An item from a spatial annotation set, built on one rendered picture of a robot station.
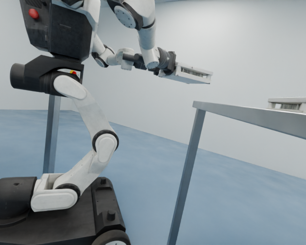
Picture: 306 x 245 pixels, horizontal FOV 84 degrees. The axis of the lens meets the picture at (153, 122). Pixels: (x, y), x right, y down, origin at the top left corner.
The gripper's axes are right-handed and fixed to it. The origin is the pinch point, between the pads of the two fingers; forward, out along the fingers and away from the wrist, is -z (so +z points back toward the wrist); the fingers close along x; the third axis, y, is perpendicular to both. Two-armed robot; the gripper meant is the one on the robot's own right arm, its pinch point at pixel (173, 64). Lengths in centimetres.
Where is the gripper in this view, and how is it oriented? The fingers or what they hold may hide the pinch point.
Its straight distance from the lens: 102.6
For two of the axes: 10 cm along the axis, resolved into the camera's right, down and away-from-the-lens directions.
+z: -5.9, 0.4, -8.1
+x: -1.6, 9.7, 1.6
